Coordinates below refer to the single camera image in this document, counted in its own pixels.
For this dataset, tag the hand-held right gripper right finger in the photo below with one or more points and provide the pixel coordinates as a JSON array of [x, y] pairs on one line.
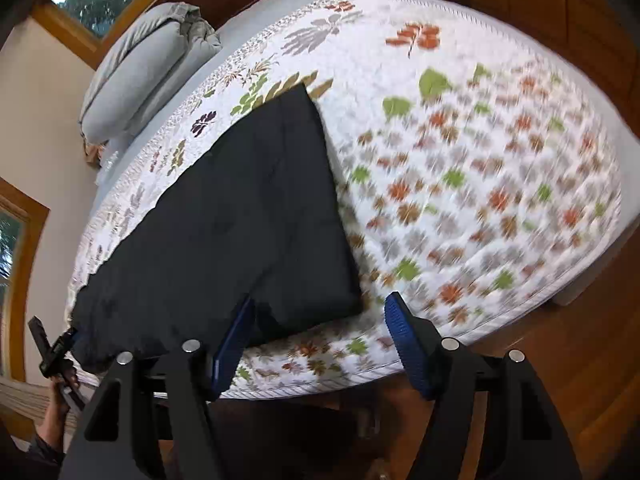
[[407, 345]]

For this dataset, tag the person's left hand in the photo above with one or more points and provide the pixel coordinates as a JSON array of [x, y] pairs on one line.
[[55, 410]]

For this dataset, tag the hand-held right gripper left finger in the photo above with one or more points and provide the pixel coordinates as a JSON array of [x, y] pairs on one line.
[[231, 347]]

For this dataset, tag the black pants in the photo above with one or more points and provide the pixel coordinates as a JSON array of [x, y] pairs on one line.
[[240, 220]]

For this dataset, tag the grey bed sheet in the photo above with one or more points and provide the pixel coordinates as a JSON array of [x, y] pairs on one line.
[[240, 30]]

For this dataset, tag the white floral quilt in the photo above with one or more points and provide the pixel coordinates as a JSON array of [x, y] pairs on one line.
[[475, 170]]

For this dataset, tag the clear plastic bag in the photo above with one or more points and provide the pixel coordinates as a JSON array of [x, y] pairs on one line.
[[107, 162]]

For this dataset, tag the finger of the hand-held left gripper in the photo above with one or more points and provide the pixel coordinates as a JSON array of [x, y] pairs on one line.
[[50, 350]]

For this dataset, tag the grey pillow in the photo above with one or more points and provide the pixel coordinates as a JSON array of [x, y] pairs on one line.
[[185, 60], [125, 80]]

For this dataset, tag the brown wooden cabinet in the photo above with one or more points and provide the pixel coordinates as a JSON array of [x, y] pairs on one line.
[[550, 15]]

